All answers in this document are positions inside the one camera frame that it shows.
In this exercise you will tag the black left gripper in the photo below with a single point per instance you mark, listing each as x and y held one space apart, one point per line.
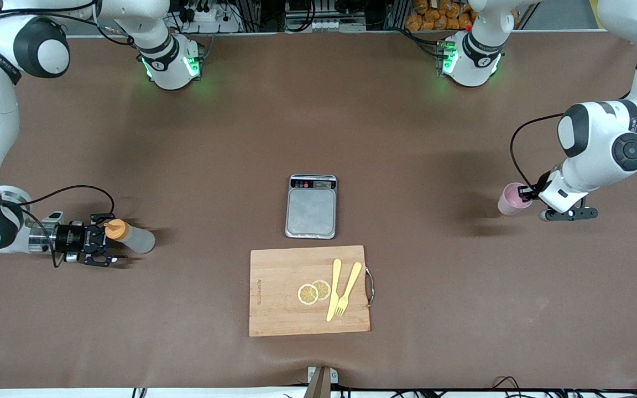
528 193

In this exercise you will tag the sauce bottle with orange cap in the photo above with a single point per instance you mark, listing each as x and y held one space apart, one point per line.
139 239

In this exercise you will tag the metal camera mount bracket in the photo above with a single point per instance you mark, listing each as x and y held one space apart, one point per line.
321 384

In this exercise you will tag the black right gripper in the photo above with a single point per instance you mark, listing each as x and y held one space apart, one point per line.
68 237

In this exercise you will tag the yellow plastic fork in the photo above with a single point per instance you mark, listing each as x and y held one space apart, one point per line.
350 282

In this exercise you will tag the silver digital kitchen scale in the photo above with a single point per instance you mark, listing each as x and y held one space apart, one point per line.
310 213

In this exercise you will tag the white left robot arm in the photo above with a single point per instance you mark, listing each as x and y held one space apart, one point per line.
595 138

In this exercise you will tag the orange packet pile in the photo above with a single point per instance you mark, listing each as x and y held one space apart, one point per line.
434 19

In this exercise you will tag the yellow plastic knife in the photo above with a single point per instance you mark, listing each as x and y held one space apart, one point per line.
333 287

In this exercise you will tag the white power strip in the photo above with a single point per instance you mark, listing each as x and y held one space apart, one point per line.
208 17

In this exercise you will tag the dried lemon slice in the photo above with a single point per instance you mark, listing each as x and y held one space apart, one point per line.
307 294
324 288

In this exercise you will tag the wooden cutting board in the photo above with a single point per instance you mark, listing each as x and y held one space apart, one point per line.
274 276

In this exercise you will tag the pink plastic cup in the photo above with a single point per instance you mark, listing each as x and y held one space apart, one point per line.
509 203

